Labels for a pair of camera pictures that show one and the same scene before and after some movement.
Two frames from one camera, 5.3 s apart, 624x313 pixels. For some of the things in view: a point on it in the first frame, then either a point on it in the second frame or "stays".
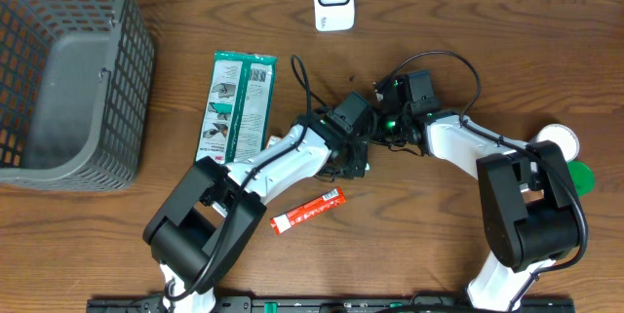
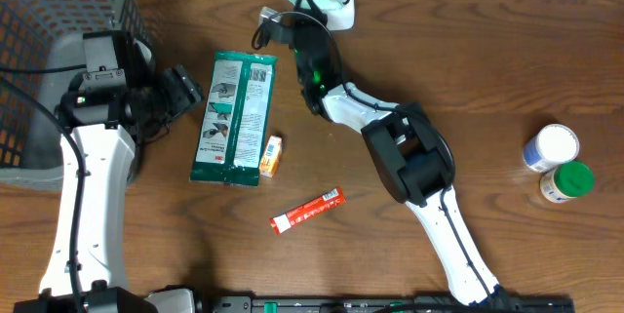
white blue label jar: [564, 136] stays
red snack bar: [281, 222] stays
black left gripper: [347, 174] → [182, 95]
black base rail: [329, 304] stays
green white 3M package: [237, 107] stays
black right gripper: [379, 136] → [311, 4]
